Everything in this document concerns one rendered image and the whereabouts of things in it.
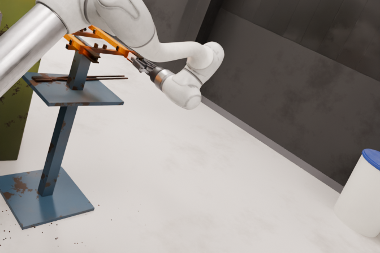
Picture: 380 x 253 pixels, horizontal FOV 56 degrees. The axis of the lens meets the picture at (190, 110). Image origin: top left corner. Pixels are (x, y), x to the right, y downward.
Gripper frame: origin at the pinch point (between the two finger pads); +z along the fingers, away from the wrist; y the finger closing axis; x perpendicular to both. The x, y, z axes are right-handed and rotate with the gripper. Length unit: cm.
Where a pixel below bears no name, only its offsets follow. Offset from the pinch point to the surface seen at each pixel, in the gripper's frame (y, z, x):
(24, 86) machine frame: -20, 55, -43
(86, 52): -24.4, 0.2, -0.1
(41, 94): -31.5, 13.6, -26.2
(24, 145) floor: -4, 69, -93
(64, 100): -23.9, 7.6, -26.2
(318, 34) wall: 243, 36, 33
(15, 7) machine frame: -31, 57, -2
